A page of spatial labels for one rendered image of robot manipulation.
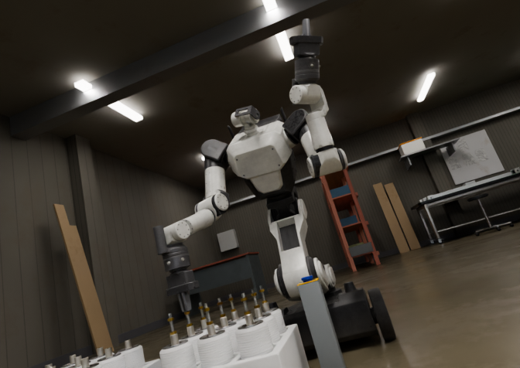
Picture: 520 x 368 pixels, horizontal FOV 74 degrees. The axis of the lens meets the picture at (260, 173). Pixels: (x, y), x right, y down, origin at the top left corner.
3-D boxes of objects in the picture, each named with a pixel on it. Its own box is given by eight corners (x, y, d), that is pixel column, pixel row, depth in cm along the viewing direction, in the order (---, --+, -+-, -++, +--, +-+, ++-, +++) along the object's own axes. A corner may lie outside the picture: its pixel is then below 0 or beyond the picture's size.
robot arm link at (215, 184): (214, 224, 151) (212, 179, 162) (236, 214, 144) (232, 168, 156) (193, 218, 143) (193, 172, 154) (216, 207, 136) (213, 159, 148)
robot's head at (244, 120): (244, 127, 155) (237, 110, 152) (262, 124, 149) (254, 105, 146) (237, 134, 151) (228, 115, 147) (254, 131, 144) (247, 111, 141)
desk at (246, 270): (201, 311, 714) (193, 271, 736) (269, 292, 685) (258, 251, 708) (183, 318, 640) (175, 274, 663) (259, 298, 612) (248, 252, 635)
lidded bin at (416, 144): (423, 152, 835) (419, 141, 843) (426, 148, 795) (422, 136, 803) (401, 159, 844) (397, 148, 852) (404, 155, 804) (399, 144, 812)
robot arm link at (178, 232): (177, 258, 126) (171, 228, 129) (197, 251, 120) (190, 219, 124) (151, 263, 117) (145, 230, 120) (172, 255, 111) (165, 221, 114)
